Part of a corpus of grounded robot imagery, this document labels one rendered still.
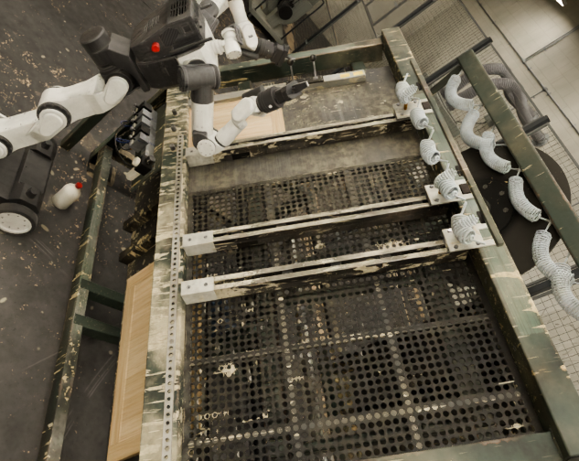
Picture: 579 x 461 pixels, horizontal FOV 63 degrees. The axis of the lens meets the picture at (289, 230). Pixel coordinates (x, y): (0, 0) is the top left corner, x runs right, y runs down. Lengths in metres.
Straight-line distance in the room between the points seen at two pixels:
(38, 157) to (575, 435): 2.59
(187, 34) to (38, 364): 1.60
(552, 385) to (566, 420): 0.10
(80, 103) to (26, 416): 1.37
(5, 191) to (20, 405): 0.98
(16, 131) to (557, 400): 2.36
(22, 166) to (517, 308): 2.32
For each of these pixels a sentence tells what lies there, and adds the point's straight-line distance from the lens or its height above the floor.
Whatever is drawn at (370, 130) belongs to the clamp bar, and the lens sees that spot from 2.31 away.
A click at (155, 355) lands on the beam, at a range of 1.77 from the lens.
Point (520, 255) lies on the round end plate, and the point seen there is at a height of 1.92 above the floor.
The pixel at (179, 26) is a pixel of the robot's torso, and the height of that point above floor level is 1.36.
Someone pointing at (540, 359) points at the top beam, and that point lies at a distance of 1.67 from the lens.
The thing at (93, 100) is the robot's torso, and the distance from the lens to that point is 2.30.
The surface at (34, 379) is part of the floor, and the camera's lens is 2.50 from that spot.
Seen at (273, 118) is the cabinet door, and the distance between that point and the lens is 2.46.
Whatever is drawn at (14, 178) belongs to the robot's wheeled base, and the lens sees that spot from 2.71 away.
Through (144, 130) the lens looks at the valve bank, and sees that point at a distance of 2.50.
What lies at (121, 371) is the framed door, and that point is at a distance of 2.38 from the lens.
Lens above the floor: 2.13
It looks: 27 degrees down
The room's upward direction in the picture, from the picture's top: 59 degrees clockwise
